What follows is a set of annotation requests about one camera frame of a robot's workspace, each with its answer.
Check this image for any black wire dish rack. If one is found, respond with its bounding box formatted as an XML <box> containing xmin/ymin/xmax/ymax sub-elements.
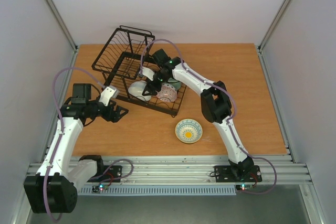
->
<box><xmin>92</xmin><ymin>25</ymin><xmax>186</xmax><ymax>117</ymax></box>

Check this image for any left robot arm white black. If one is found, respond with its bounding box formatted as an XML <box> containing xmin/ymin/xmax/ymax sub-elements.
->
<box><xmin>24</xmin><ymin>83</ymin><xmax>128</xmax><ymax>214</ymax></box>

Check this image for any teal green bowl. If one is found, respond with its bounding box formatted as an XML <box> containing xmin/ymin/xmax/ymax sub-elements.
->
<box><xmin>167</xmin><ymin>78</ymin><xmax>182</xmax><ymax>91</ymax></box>

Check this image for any yellow blue patterned bowl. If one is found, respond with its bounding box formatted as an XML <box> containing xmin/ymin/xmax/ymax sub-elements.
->
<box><xmin>175</xmin><ymin>119</ymin><xmax>203</xmax><ymax>144</ymax></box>

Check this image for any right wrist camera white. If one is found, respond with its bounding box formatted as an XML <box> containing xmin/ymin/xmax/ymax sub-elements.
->
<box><xmin>139</xmin><ymin>67</ymin><xmax>155</xmax><ymax>81</ymax></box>

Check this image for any grey slotted cable duct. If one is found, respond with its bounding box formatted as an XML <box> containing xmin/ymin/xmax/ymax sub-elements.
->
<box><xmin>78</xmin><ymin>185</ymin><xmax>236</xmax><ymax>197</ymax></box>

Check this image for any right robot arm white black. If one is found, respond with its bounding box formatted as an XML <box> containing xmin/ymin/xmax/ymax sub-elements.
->
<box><xmin>139</xmin><ymin>49</ymin><xmax>254</xmax><ymax>181</ymax></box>

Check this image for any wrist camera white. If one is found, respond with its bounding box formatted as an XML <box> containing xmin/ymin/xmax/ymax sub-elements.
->
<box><xmin>99</xmin><ymin>86</ymin><xmax>119</xmax><ymax>106</ymax></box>
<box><xmin>139</xmin><ymin>67</ymin><xmax>155</xmax><ymax>81</ymax></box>

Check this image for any white ceramic bowl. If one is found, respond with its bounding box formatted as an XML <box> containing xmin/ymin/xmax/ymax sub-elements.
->
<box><xmin>128</xmin><ymin>80</ymin><xmax>152</xmax><ymax>102</ymax></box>

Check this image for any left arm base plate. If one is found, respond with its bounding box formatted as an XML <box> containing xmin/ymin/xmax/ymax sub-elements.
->
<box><xmin>88</xmin><ymin>165</ymin><xmax>122</xmax><ymax>183</ymax></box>

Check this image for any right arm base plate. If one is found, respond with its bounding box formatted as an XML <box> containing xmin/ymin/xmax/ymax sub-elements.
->
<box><xmin>213</xmin><ymin>165</ymin><xmax>262</xmax><ymax>183</ymax></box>

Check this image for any red white patterned bowl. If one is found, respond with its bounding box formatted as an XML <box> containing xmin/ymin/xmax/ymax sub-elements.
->
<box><xmin>156</xmin><ymin>83</ymin><xmax>177</xmax><ymax>102</ymax></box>

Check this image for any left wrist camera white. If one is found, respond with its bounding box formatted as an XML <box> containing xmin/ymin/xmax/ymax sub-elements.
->
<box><xmin>99</xmin><ymin>86</ymin><xmax>119</xmax><ymax>106</ymax></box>

